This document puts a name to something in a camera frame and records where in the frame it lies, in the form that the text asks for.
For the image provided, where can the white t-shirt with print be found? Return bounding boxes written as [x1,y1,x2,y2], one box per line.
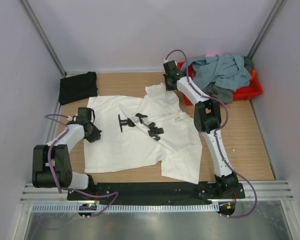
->
[83,83,203,184]

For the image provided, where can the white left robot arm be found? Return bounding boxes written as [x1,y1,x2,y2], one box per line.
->
[32,107,102,200]

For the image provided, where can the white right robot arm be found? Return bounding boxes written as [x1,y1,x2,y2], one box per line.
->
[163,60,239,198]

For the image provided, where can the folded black t-shirt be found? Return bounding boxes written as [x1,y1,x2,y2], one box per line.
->
[58,71,98,106]

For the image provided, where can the dark grey t-shirt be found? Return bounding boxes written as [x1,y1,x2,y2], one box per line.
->
[203,56,254,104]

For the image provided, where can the blue-grey t-shirt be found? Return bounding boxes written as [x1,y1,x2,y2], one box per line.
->
[180,53,251,92]

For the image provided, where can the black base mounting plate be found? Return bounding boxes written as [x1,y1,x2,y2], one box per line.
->
[67,181,246,206]

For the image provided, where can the red plastic bin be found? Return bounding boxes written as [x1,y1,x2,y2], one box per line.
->
[177,61,263,106]

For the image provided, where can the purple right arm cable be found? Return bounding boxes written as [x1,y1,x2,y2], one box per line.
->
[164,49,258,221]

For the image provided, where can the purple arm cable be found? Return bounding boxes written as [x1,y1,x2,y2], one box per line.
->
[164,49,258,221]
[44,114,120,218]

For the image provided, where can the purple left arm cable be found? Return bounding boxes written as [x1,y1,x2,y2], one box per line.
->
[44,114,120,218]

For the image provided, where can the slotted grey cable duct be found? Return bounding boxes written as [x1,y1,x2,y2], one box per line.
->
[31,202,219,214]

